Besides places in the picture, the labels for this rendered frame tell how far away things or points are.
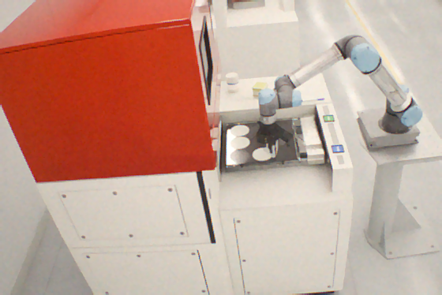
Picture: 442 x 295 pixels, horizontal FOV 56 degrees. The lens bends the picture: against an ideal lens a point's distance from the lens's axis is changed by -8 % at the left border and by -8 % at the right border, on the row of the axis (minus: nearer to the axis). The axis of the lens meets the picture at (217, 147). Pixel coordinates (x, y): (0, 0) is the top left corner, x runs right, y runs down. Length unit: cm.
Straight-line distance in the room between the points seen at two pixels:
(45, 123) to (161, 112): 44
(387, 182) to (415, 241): 58
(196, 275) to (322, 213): 66
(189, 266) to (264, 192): 49
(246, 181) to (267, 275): 57
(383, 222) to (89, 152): 187
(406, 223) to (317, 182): 104
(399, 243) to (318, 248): 85
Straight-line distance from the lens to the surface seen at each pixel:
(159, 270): 214
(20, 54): 156
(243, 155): 224
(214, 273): 212
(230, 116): 249
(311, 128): 243
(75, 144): 169
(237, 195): 214
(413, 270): 292
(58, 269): 325
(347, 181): 210
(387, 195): 271
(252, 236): 221
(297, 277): 251
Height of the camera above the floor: 228
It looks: 37 degrees down
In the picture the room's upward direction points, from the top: 9 degrees counter-clockwise
